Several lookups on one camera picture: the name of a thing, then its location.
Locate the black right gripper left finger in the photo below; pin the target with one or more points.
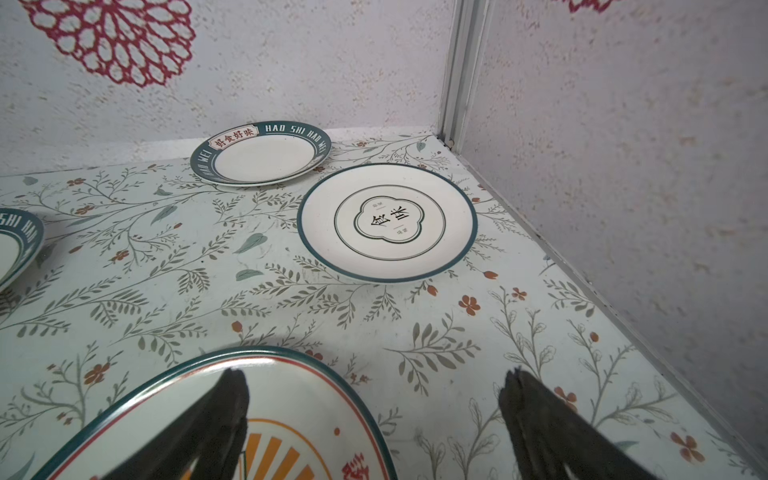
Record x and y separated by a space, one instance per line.
204 442

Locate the green-rim red-line plate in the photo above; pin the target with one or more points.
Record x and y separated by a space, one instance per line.
22 237

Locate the small green-rim lettered plate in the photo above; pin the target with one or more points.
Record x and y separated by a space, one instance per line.
260 153

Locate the small white clover-emblem plate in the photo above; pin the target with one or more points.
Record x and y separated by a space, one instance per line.
387 223

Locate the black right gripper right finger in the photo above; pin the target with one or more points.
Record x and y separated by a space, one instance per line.
550 441

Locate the large orange sunburst plate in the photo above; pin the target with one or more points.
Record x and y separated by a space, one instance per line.
303 421

